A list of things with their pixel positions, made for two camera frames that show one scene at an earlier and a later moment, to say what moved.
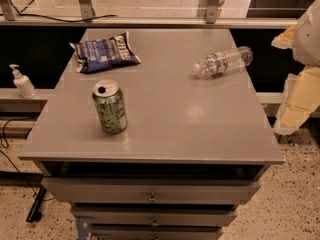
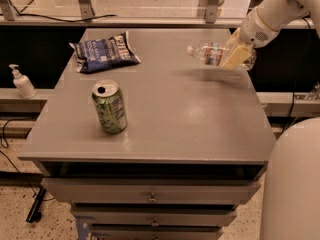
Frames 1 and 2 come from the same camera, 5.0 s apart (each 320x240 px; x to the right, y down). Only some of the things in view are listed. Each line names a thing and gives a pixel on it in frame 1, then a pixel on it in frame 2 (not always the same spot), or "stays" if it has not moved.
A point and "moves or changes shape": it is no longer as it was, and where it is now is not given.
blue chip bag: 101,54 stays
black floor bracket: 35,214 stays
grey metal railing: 9,19 stays
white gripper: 308,39 -> 256,30
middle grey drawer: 154,215 stays
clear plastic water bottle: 218,62 moves or changes shape
